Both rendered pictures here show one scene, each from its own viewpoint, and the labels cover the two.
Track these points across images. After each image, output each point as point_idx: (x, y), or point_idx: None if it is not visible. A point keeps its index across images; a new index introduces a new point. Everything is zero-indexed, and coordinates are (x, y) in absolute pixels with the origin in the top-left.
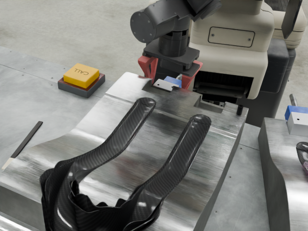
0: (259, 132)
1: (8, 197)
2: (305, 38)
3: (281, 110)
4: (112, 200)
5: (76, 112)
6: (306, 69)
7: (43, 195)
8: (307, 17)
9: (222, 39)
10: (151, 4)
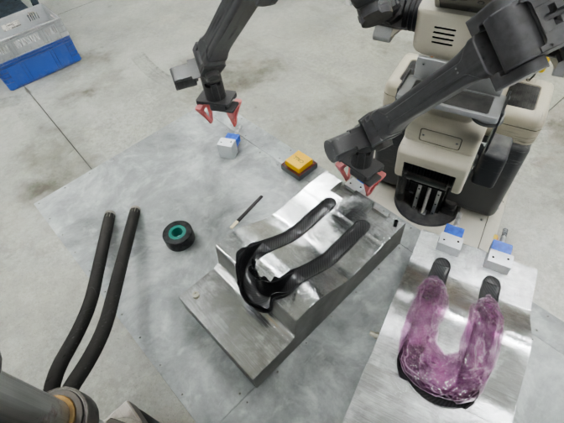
0: None
1: (221, 256)
2: None
3: (536, 186)
4: (273, 274)
5: (287, 192)
6: None
7: (236, 263)
8: None
9: (431, 139)
10: (336, 138)
